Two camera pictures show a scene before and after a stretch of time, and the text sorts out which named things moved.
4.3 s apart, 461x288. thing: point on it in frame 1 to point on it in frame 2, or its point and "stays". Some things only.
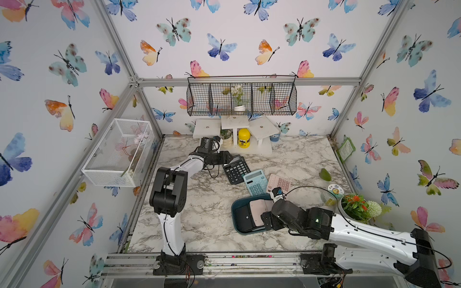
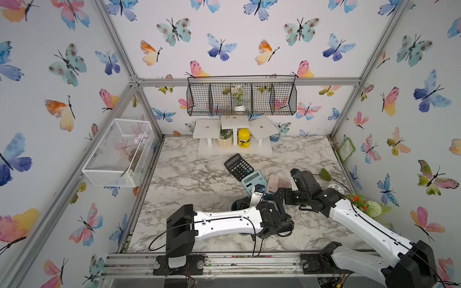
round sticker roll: [336, 189] stays
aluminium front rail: [230, 264] stays
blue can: [275, 138] stays
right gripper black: [273, 225] to [287, 192]
